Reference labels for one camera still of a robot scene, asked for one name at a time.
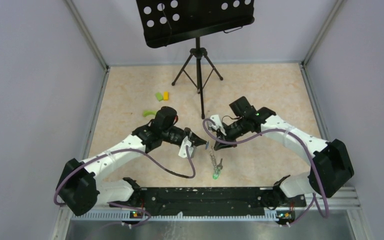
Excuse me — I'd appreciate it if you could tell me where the green curved block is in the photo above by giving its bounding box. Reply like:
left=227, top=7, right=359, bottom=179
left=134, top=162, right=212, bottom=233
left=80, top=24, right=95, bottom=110
left=142, top=110, right=157, bottom=118

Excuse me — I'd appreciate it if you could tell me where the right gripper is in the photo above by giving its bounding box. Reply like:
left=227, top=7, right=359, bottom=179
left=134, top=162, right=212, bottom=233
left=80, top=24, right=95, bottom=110
left=214, top=117, right=248, bottom=151

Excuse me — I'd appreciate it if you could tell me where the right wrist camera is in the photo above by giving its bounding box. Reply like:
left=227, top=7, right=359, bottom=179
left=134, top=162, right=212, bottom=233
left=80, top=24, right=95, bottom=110
left=208, top=114, right=226, bottom=136

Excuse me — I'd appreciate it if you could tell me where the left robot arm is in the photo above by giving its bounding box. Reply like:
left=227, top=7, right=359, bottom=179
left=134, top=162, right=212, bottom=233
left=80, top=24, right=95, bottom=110
left=53, top=106, right=207, bottom=216

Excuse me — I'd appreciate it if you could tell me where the green key tag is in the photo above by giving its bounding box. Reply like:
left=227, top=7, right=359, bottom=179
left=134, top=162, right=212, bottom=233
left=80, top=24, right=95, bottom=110
left=212, top=170, right=221, bottom=180

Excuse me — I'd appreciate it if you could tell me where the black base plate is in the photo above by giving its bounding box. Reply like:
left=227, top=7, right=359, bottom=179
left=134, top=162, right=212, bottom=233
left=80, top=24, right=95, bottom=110
left=109, top=186, right=307, bottom=218

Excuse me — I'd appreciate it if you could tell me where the silver key on green tag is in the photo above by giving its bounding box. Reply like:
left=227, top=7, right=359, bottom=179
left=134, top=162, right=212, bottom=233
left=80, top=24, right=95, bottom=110
left=217, top=158, right=223, bottom=170

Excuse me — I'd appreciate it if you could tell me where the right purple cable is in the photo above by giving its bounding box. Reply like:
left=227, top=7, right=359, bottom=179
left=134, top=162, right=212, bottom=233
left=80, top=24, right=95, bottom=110
left=201, top=117, right=331, bottom=228

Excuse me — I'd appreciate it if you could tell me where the black music stand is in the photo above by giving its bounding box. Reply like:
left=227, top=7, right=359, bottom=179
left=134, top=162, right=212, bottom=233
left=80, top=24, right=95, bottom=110
left=136, top=0, right=255, bottom=119

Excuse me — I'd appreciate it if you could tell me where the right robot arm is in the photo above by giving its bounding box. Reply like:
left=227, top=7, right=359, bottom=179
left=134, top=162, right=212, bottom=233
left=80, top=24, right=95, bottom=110
left=205, top=96, right=355, bottom=206

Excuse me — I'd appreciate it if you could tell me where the yellow block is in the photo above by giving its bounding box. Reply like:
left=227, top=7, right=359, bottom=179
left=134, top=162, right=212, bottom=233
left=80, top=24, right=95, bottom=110
left=163, top=91, right=169, bottom=101

